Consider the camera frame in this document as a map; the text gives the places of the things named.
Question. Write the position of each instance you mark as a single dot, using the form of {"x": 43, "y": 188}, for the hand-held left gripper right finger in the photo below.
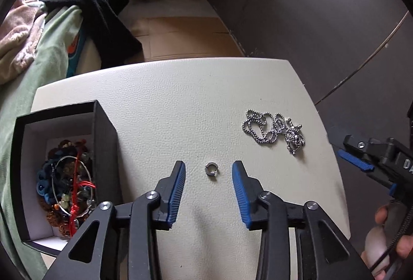
{"x": 241, "y": 193}

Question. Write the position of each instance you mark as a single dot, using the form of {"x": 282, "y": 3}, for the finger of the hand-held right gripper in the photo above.
{"x": 361, "y": 146}
{"x": 355, "y": 160}

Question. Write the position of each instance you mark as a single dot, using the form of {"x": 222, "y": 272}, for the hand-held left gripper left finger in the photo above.
{"x": 176, "y": 193}

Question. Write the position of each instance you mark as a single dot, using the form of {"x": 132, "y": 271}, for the black jewelry box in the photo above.
{"x": 106, "y": 144}

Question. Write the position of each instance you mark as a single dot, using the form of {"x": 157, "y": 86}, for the thin silver bangle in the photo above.
{"x": 87, "y": 170}

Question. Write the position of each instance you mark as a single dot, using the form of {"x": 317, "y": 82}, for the person's right hand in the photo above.
{"x": 377, "y": 244}

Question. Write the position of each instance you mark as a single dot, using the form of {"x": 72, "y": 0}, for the dark brown wardrobe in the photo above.
{"x": 306, "y": 9}

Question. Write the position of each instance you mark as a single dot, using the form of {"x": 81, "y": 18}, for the flattened cardboard sheets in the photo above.
{"x": 187, "y": 38}

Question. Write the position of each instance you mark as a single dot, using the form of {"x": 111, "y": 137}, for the teal orange printed cloth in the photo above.
{"x": 75, "y": 47}

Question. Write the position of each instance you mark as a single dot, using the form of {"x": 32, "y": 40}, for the green bedsheet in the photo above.
{"x": 48, "y": 57}

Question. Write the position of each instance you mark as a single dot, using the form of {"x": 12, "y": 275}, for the pink fleece blanket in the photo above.
{"x": 16, "y": 41}

